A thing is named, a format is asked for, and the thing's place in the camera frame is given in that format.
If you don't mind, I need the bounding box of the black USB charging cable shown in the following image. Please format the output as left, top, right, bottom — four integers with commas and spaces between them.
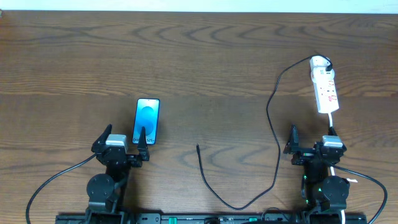
196, 54, 334, 211

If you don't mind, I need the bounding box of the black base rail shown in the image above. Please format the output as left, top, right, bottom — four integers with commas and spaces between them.
55, 212, 368, 224

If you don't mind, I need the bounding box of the blue Galaxy smartphone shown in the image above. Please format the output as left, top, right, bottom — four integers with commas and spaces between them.
132, 98, 160, 144

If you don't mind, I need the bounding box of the white power strip cord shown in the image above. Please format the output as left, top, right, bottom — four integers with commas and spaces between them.
327, 112, 346, 224

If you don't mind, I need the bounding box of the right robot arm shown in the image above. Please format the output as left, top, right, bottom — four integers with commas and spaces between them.
284, 124, 350, 223

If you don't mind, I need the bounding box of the white power strip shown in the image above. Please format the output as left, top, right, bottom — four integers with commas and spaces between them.
310, 55, 339, 114

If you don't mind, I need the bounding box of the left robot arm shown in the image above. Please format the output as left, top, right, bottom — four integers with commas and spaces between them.
84, 125, 150, 223

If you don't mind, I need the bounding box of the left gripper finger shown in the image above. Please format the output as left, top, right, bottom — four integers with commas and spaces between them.
137, 126, 150, 161
91, 124, 113, 152

